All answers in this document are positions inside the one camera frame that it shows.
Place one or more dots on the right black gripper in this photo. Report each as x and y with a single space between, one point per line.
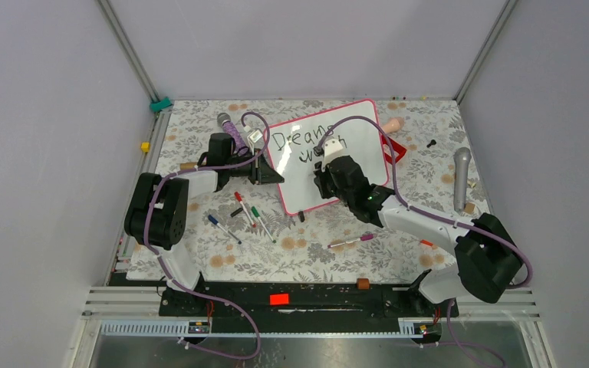
320 179

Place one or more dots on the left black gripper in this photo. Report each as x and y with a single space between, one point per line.
262 173

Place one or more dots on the pink framed whiteboard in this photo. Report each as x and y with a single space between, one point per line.
291 152

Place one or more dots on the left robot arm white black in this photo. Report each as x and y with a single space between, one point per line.
157 213

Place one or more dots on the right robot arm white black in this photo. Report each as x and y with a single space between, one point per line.
486 258

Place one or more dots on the red capped marker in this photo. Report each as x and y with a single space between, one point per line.
245 210

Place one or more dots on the green capped marker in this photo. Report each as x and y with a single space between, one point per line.
257 215

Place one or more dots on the purple glitter microphone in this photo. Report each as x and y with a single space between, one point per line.
225 122

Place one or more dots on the black marker cap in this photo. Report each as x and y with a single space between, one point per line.
236 212

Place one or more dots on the floral patterned table mat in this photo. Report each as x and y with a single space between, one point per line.
424 177

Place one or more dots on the pink capped marker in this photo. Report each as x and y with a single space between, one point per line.
362 238

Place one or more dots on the blue capped marker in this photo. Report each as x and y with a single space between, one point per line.
216 223

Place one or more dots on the pink toy microphone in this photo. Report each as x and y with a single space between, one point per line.
393 125

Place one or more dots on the small brown block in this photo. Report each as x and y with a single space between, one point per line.
363 284

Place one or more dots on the silver grey microphone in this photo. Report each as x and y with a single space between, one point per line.
462 158

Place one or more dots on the small yellow cube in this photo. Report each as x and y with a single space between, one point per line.
145 147

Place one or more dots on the red tape label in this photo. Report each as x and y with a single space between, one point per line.
279 299

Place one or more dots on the small tan wooden cube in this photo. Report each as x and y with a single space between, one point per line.
469 208

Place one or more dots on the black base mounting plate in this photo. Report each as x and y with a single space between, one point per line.
313 308

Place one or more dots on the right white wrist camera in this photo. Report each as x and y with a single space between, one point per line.
332 149

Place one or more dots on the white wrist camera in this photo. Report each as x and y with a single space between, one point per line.
254 138
332 149

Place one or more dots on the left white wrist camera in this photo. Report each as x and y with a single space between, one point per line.
254 138

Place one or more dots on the red rectangular frame block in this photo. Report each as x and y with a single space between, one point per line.
393 152

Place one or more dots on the teal corner bracket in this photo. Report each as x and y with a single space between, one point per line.
160 105

